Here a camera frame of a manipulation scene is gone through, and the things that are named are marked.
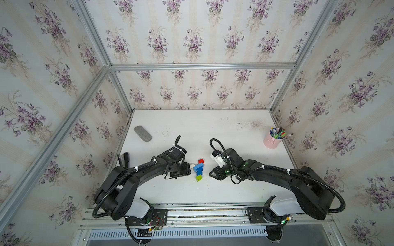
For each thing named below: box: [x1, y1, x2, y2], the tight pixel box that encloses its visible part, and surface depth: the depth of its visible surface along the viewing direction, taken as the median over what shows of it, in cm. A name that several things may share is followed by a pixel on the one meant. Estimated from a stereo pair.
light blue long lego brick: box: [192, 162, 204, 173], surface depth 90 cm
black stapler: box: [116, 152, 130, 169], surface depth 95 cm
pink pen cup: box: [263, 128, 284, 150], surface depth 95 cm
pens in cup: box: [269, 126, 287, 140], surface depth 95 cm
